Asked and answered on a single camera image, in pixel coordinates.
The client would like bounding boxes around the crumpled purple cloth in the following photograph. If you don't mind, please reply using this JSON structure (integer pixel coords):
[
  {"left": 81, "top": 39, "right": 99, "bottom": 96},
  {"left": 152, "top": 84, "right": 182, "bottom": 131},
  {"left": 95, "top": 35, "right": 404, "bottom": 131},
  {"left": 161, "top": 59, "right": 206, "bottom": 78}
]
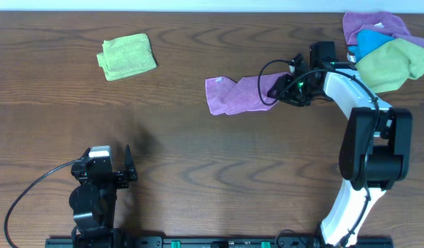
[{"left": 342, "top": 11, "right": 424, "bottom": 48}]

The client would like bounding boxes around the crumpled green cloth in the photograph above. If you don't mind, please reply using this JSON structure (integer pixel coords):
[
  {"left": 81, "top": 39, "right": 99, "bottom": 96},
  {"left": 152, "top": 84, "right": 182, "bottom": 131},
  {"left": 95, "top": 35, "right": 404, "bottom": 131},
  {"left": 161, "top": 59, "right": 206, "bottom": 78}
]
[{"left": 355, "top": 39, "right": 424, "bottom": 93}]

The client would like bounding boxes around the folded light green cloth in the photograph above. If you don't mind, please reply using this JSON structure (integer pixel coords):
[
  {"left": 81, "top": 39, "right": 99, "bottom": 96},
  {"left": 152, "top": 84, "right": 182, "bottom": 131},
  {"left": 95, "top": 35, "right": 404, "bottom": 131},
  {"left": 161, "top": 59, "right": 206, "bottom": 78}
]
[{"left": 96, "top": 33, "right": 157, "bottom": 81}]

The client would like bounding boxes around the crumpled blue cloth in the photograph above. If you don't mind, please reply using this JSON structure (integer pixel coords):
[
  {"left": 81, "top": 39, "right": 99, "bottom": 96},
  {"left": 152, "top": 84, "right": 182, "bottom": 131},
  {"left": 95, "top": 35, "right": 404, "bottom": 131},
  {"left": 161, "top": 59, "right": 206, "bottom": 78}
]
[{"left": 347, "top": 30, "right": 394, "bottom": 63}]

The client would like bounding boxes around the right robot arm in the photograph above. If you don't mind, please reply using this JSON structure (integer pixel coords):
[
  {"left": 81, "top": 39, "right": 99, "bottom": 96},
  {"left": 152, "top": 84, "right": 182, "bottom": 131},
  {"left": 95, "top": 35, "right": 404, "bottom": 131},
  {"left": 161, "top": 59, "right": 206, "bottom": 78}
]
[{"left": 132, "top": 54, "right": 412, "bottom": 248}]

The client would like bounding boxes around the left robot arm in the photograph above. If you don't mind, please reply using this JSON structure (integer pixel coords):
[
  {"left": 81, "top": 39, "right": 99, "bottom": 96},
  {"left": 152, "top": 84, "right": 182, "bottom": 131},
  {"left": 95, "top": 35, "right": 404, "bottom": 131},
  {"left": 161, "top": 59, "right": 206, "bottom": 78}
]
[{"left": 69, "top": 145, "right": 129, "bottom": 247}]

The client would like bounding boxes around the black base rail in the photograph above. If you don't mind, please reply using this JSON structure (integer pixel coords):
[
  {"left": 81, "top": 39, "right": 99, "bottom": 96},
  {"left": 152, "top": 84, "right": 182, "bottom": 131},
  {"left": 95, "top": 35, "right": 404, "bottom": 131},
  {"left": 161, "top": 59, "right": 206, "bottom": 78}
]
[{"left": 44, "top": 236, "right": 394, "bottom": 248}]

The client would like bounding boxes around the pink microfiber cloth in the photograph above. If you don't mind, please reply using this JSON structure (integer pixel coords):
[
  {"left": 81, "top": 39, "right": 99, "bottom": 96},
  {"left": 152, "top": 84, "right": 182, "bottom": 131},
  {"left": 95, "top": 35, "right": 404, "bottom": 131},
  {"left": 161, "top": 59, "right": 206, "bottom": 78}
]
[{"left": 205, "top": 76, "right": 275, "bottom": 116}]

